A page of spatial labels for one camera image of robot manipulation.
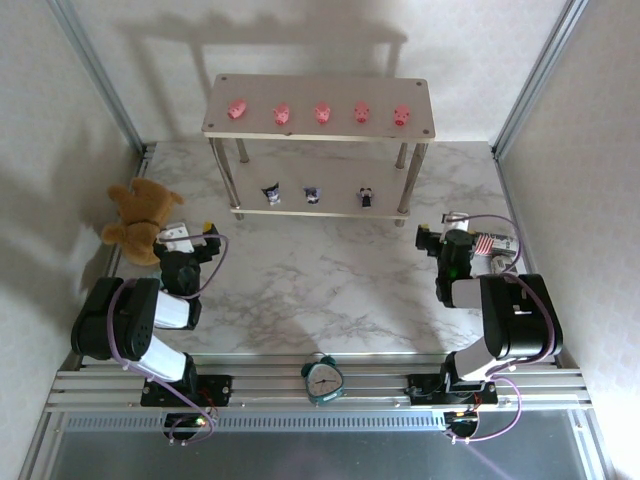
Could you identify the black hooded toy figure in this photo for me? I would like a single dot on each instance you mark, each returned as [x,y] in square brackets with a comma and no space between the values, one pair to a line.
[272,194]

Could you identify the lavender hooded toy figure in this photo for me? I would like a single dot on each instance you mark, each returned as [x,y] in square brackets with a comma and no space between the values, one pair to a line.
[313,195]

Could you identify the pink plastic pig toy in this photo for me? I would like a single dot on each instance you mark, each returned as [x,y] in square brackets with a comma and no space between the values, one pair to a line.
[237,109]
[281,114]
[361,113]
[322,113]
[401,115]

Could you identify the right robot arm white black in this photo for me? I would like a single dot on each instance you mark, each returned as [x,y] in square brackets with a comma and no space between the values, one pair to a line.
[520,320]

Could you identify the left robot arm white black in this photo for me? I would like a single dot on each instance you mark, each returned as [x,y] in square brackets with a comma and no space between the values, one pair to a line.
[125,325]

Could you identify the two-tier beige metal shelf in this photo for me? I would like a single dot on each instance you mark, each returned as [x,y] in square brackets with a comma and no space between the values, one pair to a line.
[300,90]

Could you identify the red striped printed packet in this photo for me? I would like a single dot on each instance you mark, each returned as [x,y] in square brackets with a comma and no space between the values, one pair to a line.
[492,244]

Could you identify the newspaper print packet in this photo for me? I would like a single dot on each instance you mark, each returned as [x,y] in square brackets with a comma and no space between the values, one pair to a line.
[500,263]

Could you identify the small black-haired toy figure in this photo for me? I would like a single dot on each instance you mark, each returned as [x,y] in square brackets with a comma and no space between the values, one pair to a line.
[366,196]

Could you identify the brown teddy bear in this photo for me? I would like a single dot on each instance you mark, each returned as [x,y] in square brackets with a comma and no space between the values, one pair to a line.
[140,210]

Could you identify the small circuit board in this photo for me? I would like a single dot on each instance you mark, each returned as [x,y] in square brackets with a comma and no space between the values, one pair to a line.
[462,417]
[192,423]

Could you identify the teal alarm clock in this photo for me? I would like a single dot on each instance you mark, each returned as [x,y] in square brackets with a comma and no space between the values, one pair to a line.
[322,382]

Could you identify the aluminium frame side rail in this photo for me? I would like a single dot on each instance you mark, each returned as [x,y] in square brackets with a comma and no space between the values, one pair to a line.
[510,200]

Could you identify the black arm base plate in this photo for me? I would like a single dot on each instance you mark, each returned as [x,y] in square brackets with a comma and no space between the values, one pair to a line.
[220,387]
[420,387]

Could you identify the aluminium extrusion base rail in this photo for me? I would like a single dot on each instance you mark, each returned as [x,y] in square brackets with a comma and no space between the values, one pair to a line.
[375,390]

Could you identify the aluminium frame post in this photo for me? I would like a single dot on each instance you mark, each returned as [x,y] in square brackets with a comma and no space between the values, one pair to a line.
[95,75]
[540,75]

